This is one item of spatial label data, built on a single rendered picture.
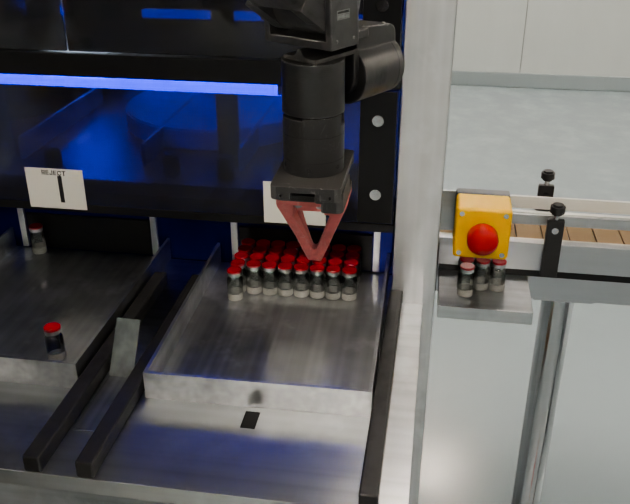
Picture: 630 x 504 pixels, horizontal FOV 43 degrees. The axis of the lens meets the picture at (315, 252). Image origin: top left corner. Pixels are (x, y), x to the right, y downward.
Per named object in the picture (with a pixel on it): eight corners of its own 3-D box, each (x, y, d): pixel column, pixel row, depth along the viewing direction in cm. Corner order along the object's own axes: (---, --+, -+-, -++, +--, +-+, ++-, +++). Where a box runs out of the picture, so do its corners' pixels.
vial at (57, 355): (52, 352, 99) (47, 323, 97) (69, 353, 99) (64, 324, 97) (45, 362, 97) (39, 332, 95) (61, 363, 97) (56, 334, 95)
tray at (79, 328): (14, 246, 126) (10, 226, 125) (171, 258, 123) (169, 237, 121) (-123, 368, 96) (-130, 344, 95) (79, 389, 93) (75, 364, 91)
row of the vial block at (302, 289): (233, 286, 114) (232, 257, 112) (357, 294, 112) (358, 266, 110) (229, 293, 113) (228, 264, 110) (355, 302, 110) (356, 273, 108)
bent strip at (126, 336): (122, 357, 99) (117, 316, 96) (145, 359, 98) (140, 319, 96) (73, 429, 86) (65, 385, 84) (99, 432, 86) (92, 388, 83)
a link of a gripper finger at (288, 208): (354, 240, 83) (355, 156, 79) (345, 273, 77) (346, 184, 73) (290, 235, 84) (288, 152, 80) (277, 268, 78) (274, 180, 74)
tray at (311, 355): (218, 262, 121) (217, 242, 120) (389, 274, 118) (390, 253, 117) (145, 397, 91) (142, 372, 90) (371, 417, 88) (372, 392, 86)
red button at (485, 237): (465, 244, 105) (467, 217, 104) (495, 246, 105) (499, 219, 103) (465, 257, 102) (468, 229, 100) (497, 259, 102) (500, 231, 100)
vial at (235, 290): (229, 293, 112) (228, 265, 110) (245, 294, 112) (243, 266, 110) (226, 301, 111) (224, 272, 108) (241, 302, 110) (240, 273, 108)
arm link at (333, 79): (266, 46, 70) (314, 56, 66) (320, 32, 74) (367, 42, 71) (269, 121, 73) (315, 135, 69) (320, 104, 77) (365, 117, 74)
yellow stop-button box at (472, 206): (452, 234, 112) (456, 187, 109) (504, 237, 111) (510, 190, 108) (452, 258, 105) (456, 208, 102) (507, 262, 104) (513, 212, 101)
